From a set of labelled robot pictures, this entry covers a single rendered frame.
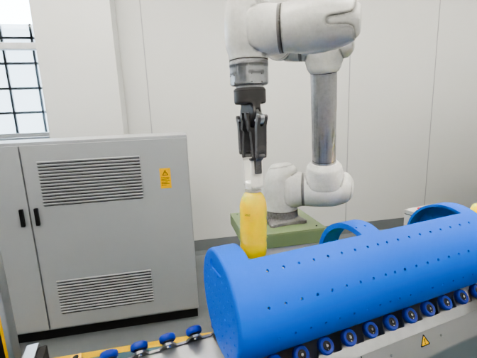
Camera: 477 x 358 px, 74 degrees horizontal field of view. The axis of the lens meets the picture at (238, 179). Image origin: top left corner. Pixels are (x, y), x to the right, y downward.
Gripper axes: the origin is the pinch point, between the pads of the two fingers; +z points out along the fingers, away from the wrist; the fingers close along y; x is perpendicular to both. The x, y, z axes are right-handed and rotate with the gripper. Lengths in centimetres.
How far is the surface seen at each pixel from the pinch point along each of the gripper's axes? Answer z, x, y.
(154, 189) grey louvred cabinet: 35, -8, -156
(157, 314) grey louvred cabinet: 135, -14, -161
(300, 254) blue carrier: 20.4, 8.8, 7.5
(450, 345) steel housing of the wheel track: 58, 58, 14
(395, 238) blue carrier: 21.5, 38.8, 8.8
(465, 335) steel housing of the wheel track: 57, 65, 14
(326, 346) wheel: 45.1, 13.9, 11.4
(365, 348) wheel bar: 50, 26, 12
